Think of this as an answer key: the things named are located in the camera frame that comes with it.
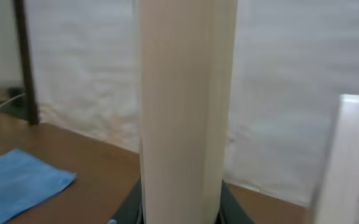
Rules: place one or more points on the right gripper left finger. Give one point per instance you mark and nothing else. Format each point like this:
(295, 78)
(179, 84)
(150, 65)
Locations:
(131, 208)

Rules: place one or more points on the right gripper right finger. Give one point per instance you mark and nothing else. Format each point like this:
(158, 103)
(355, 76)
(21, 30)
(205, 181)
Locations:
(230, 211)

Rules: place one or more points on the white pipette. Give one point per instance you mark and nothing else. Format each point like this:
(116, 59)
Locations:
(182, 109)

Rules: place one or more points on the blue cloth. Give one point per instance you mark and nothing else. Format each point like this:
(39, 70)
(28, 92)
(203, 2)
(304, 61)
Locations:
(17, 183)

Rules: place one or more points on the dark upright post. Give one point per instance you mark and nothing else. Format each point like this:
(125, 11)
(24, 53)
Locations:
(26, 77)

